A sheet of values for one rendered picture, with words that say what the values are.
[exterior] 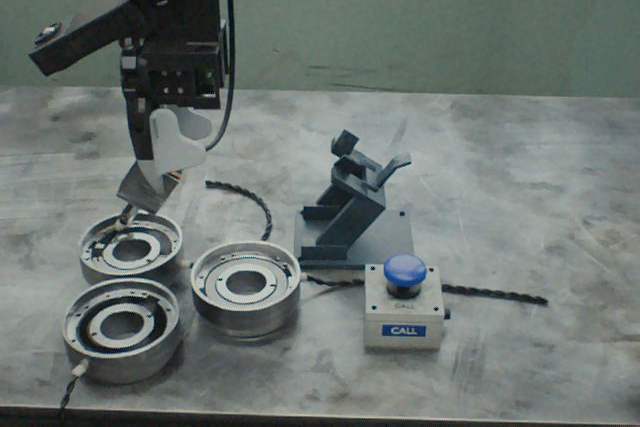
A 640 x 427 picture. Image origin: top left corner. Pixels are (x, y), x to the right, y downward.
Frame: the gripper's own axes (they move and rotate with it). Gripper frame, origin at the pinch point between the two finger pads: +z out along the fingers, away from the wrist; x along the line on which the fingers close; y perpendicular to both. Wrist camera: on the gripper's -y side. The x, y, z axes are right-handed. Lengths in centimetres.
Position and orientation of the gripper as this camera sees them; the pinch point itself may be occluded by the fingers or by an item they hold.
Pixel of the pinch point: (154, 173)
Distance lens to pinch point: 79.5
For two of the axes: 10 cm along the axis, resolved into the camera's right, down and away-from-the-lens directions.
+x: 0.1, -5.6, 8.3
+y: 10.0, 0.1, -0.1
